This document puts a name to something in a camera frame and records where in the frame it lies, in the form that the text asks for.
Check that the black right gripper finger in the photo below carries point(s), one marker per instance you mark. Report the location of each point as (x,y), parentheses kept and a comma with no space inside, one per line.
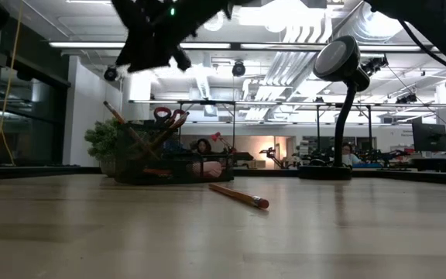
(145,56)
(183,60)

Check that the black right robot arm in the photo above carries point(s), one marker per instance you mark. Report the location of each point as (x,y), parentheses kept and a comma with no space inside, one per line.
(432,19)

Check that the red background robot arm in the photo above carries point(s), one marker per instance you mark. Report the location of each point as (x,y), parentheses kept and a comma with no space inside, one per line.
(216,136)

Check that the black mesh desk organizer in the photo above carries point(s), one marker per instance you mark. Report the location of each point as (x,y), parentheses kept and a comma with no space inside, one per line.
(149,176)

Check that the round black ceiling device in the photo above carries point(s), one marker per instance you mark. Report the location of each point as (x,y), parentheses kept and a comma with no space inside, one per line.
(239,69)
(110,74)

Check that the long ceiling light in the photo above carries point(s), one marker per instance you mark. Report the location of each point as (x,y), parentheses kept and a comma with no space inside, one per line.
(389,48)
(83,45)

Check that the person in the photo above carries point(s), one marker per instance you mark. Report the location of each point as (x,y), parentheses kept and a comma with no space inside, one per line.
(350,157)
(203,147)

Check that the green potted succulent plant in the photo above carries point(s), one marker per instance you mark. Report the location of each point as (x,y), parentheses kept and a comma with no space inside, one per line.
(101,143)

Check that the pink sticky note pad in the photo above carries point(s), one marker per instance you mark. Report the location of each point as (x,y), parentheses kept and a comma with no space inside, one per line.
(212,169)

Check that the cardboard box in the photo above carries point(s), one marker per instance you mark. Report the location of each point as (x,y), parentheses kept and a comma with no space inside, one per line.
(254,164)

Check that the black gooseneck desk lamp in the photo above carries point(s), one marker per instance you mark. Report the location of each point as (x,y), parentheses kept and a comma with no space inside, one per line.
(341,135)

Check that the black computer monitor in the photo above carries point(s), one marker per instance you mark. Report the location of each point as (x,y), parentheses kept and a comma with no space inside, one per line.
(428,137)

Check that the black background desk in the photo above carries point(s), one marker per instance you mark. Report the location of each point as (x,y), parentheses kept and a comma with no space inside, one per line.
(436,162)

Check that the black metal table frame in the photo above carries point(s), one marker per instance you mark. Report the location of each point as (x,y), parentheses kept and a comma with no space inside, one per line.
(33,172)

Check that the black ceiling camera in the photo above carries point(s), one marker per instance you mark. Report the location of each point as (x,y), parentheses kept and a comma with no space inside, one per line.
(374,64)
(407,98)

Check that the silver ceiling duct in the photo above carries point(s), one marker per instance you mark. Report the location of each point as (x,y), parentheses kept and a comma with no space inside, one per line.
(378,27)

